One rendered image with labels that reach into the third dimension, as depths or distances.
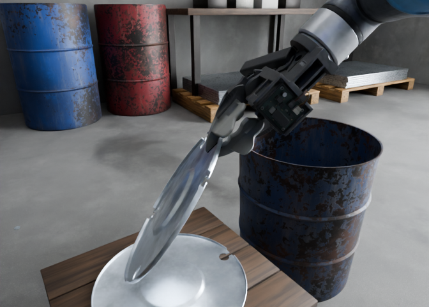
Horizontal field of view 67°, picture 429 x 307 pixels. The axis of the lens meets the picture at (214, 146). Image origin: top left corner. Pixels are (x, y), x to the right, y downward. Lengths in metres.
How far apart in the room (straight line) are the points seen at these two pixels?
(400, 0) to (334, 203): 0.61
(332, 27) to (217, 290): 0.49
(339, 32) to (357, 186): 0.54
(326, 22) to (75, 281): 0.63
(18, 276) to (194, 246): 0.76
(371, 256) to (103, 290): 0.99
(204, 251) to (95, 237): 0.76
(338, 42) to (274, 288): 0.45
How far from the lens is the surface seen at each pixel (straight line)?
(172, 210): 0.51
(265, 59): 0.52
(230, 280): 0.68
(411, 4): 0.40
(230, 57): 3.88
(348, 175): 0.89
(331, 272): 1.09
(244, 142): 0.49
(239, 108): 0.47
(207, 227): 0.81
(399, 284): 1.32
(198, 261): 0.72
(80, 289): 0.72
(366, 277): 1.29
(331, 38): 0.47
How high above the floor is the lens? 0.84
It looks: 23 degrees down
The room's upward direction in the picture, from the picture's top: straight up
